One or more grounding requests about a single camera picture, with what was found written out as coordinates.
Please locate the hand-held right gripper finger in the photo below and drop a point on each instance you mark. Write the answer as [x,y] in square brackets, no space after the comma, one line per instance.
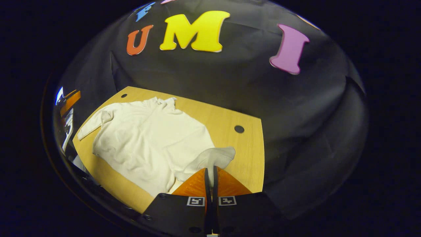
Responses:
[208,189]
[215,197]

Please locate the black backdrop cloth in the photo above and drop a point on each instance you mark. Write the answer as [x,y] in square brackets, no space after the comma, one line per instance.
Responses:
[230,82]

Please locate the white long-sleeved garment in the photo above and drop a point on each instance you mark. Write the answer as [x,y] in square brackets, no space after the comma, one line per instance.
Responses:
[148,141]

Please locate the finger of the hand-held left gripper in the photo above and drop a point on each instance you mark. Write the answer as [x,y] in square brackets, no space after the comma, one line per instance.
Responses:
[70,102]

